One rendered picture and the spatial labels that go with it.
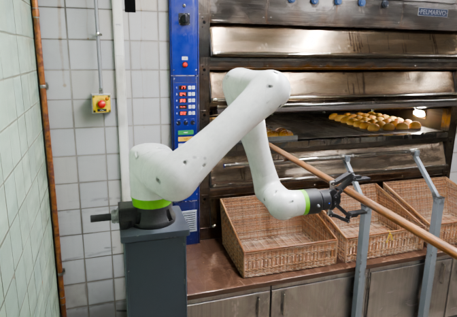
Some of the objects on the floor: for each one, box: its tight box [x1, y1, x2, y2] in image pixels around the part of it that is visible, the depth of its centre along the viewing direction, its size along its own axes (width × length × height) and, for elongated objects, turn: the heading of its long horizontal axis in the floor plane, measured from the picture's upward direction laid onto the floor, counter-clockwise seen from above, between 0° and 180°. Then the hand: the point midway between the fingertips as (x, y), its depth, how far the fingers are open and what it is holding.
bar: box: [223, 149, 445, 317], centre depth 224 cm, size 31×127×118 cm, turn 105°
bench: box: [186, 208, 457, 317], centre depth 256 cm, size 56×242×58 cm, turn 105°
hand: (364, 194), depth 154 cm, fingers open, 13 cm apart
